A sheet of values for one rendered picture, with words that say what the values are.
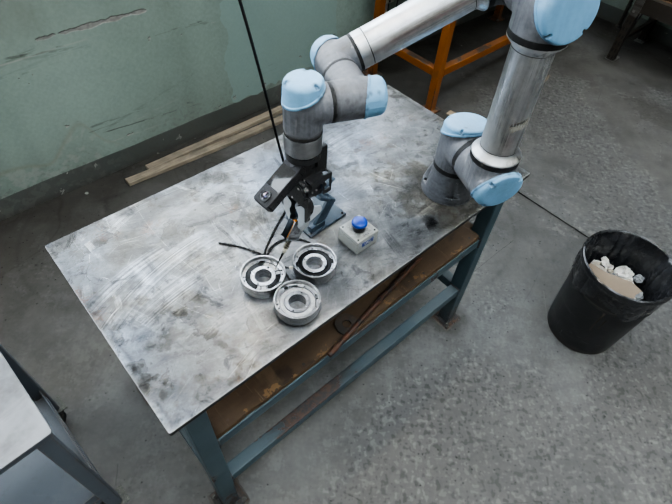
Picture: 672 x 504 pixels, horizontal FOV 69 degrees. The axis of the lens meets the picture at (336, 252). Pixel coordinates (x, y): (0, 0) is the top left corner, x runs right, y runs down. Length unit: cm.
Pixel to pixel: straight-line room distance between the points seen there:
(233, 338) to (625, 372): 167
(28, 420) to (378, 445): 110
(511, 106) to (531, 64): 9
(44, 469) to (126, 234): 76
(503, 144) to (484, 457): 116
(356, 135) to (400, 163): 18
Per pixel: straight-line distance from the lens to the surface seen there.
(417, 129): 165
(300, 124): 90
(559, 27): 100
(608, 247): 217
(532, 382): 211
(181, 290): 119
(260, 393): 131
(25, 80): 246
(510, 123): 113
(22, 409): 130
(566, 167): 309
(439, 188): 137
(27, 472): 178
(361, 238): 120
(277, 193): 98
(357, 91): 92
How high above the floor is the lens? 174
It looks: 50 degrees down
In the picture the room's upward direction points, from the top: 5 degrees clockwise
